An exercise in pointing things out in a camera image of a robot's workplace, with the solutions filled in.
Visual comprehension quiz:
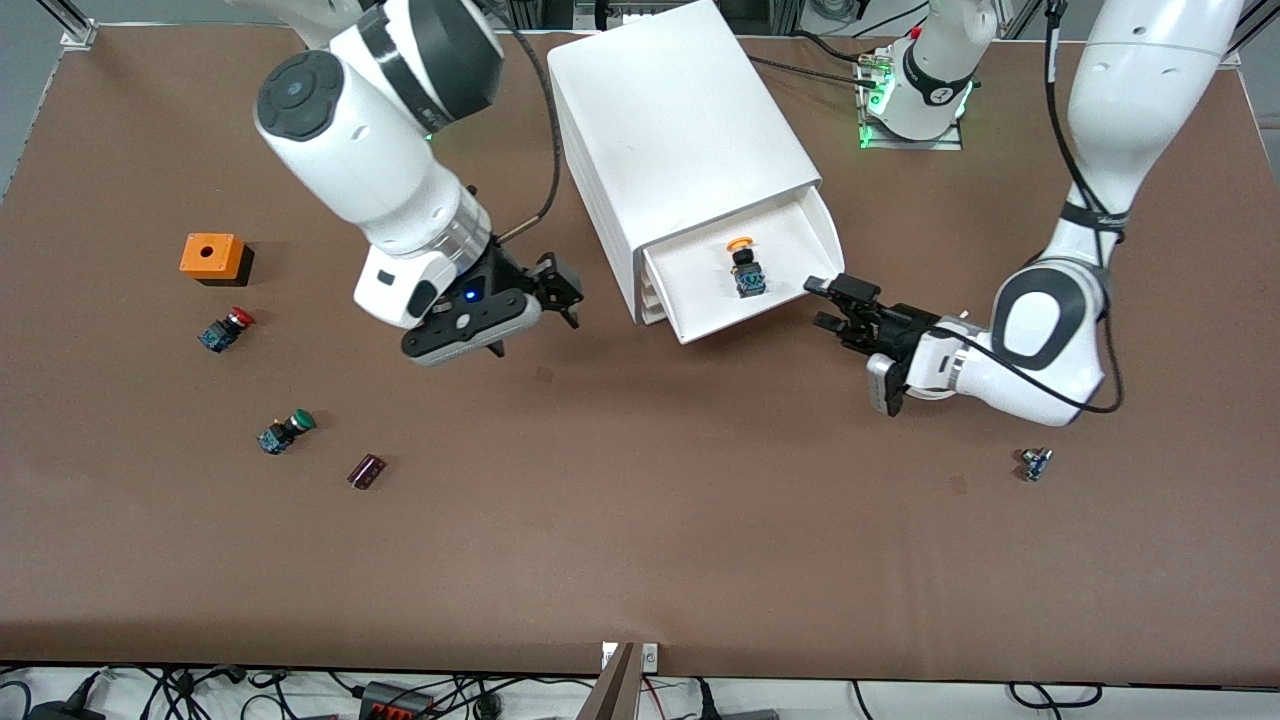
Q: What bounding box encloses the black orange power strip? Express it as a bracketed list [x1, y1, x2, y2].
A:
[358, 681, 437, 720]

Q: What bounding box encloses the brown camera pole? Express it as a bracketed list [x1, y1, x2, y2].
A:
[577, 642, 642, 720]

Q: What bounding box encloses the black looped floor cable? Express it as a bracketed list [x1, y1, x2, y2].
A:
[1006, 682, 1103, 710]

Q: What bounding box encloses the green push button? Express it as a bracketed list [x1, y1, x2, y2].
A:
[257, 408, 317, 457]

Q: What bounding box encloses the white drawer cabinet housing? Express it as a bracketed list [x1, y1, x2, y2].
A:
[547, 0, 823, 327]

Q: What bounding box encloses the red push button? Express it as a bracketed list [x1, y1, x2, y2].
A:
[197, 307, 257, 354]

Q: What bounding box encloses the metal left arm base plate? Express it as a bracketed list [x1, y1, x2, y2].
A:
[858, 55, 965, 152]

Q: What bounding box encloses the orange button enclosure box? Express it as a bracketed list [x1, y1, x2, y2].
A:
[179, 233, 255, 288]

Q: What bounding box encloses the aluminium frame profile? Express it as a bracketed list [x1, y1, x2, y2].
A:
[40, 0, 100, 49]
[1000, 0, 1049, 41]

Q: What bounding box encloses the orange push button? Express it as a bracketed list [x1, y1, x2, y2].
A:
[726, 235, 770, 300]

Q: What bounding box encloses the thin black cable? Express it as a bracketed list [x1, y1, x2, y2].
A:
[790, 30, 871, 66]

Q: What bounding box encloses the black braided cable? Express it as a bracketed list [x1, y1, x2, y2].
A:
[750, 55, 883, 89]

